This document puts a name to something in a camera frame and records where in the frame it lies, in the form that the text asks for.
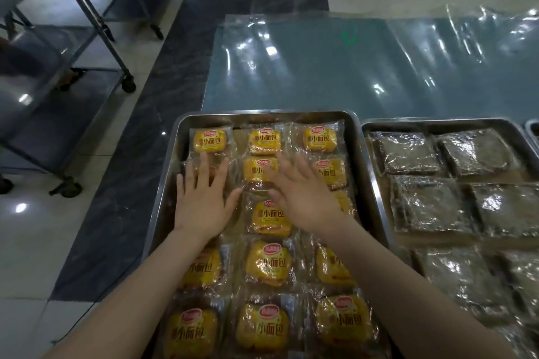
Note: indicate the person's left hand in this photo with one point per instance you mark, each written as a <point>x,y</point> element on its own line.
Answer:
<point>202,211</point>

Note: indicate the person's right hand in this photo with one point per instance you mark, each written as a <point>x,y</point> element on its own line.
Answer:
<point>307,203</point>

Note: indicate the person's left middle finger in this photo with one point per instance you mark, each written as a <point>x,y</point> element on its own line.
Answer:
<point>204,171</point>

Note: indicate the person's right thumb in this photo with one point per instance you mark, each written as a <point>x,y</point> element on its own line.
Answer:
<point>273,181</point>

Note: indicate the person's left thumb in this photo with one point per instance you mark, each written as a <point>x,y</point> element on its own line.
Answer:
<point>234,200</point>

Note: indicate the person's left little finger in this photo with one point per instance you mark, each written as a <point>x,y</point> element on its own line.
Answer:
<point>180,188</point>

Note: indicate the person's left forearm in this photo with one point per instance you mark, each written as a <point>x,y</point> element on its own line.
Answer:
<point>139,300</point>

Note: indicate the person's right forearm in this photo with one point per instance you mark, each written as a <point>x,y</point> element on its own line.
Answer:
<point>404,300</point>

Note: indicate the metal tray with yellow packets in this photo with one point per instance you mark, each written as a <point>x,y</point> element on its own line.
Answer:
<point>166,186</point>

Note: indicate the group of yellow bread packets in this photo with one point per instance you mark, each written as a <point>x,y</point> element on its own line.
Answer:
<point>269,262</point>

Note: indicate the clear plastic sheet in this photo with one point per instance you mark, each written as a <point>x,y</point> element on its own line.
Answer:
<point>337,64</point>

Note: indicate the large metal rack trolley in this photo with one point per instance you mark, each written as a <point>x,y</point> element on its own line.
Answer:
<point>50,110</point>

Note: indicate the metal tray with dark packets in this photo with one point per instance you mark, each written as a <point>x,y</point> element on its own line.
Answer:
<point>438,123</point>

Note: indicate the group of dark bread packets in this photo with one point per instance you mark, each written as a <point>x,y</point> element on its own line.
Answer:
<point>450,211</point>

